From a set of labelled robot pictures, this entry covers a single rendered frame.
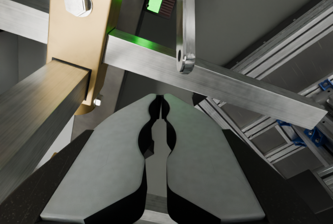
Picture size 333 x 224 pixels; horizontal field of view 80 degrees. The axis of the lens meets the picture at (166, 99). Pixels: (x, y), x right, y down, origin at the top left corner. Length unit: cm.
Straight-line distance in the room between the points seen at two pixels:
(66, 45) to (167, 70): 10
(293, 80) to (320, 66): 12
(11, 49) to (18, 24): 29
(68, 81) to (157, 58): 9
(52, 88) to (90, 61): 5
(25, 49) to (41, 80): 36
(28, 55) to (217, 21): 83
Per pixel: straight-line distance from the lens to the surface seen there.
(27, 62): 55
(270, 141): 126
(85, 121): 47
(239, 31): 113
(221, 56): 114
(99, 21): 20
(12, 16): 24
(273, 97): 26
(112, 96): 42
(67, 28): 21
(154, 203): 38
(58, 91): 17
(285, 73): 106
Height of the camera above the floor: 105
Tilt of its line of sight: 60 degrees down
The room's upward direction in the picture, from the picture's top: 180 degrees counter-clockwise
